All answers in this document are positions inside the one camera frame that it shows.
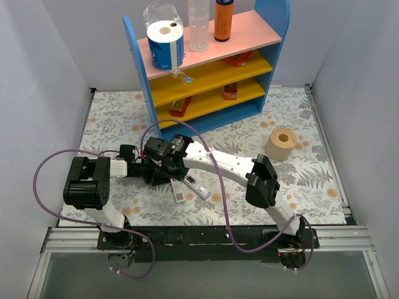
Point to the clear plastic water bottle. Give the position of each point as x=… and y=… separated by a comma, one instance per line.
x=198, y=16

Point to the blue wrapped toilet paper roll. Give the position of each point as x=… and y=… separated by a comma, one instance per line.
x=165, y=34

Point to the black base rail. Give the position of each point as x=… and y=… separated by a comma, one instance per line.
x=201, y=243

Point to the orange box top shelf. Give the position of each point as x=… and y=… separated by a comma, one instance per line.
x=238, y=59

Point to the red box lower shelf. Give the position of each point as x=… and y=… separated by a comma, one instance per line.
x=178, y=107

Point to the small white display remote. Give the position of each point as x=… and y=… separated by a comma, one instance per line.
x=196, y=186

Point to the white battery cover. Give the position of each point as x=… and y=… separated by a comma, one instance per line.
x=211, y=214

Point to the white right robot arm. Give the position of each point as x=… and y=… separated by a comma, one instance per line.
x=257, y=175

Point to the long white remote control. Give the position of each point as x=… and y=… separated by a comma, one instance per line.
x=177, y=191

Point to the orange box shelf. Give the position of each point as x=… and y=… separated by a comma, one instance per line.
x=238, y=59
x=230, y=91

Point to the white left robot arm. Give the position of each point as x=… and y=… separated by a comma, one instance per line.
x=87, y=186

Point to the brown paper roll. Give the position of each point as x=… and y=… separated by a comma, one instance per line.
x=280, y=144

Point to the orange box middle shelf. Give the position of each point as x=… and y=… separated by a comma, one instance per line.
x=230, y=91

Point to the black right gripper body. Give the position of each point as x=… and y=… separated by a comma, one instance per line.
x=168, y=165

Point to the blue shelf unit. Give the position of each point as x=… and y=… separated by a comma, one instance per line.
x=261, y=30

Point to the orange bottle black cap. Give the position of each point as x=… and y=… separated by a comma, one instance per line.
x=223, y=20

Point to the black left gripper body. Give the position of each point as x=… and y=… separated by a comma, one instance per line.
x=149, y=174

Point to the small plastic wrapper scrap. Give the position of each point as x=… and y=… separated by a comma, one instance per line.
x=179, y=74

